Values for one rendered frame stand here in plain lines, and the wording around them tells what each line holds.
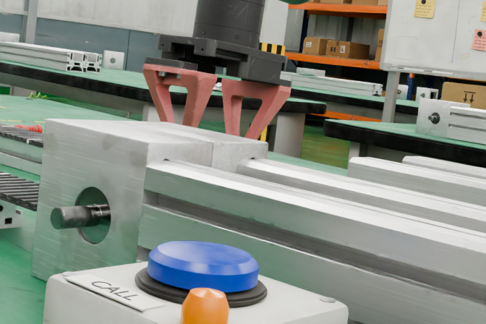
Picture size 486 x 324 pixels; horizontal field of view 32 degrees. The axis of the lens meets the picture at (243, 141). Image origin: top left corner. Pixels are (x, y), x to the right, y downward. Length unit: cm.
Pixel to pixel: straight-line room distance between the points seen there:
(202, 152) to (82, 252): 9
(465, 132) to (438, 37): 167
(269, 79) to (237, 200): 33
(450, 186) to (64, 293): 31
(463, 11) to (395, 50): 39
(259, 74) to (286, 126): 277
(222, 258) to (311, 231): 8
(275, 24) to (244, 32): 796
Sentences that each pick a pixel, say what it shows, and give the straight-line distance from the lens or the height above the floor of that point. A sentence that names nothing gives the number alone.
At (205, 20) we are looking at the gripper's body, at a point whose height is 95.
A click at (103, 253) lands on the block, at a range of 48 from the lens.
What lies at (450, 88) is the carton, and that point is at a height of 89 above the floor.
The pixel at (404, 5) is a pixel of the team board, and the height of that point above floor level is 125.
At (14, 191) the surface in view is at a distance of 61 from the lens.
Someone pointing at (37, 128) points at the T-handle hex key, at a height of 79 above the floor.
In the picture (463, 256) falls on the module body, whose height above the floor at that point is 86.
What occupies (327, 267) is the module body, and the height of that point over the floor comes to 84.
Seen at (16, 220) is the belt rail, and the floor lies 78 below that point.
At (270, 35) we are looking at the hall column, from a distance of 862.
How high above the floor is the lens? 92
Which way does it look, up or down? 6 degrees down
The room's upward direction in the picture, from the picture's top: 7 degrees clockwise
